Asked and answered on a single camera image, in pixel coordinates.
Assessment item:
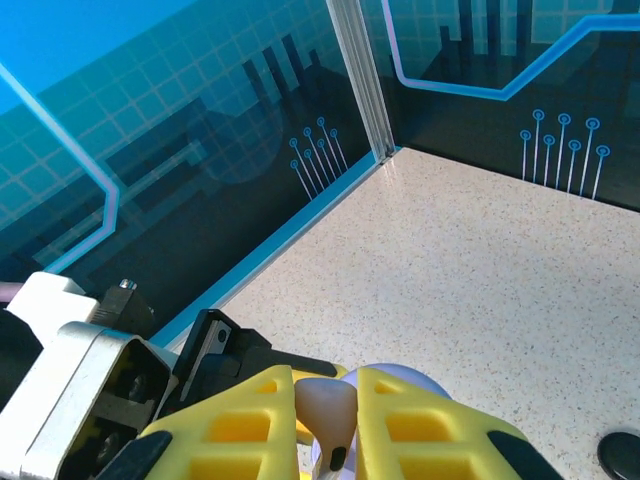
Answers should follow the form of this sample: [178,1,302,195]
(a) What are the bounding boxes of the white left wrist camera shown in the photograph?
[0,272,177,480]

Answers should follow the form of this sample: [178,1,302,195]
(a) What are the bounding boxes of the aluminium corner post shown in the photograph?
[325,0,402,167]

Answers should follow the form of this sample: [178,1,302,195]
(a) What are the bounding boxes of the purple round charging case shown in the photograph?
[297,362,454,480]

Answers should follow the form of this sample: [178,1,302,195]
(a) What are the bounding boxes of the black round charging case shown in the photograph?
[597,430,640,480]

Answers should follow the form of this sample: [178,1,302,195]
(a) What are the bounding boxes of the purple wireless earbud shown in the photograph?
[295,377,357,474]

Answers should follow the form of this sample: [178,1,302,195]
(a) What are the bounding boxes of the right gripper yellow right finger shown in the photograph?
[355,367,564,480]

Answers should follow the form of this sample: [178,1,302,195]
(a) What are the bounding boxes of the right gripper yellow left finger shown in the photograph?
[97,364,301,480]

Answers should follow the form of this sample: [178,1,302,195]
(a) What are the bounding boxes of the blue-edged aluminium side rail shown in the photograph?
[149,148,396,351]

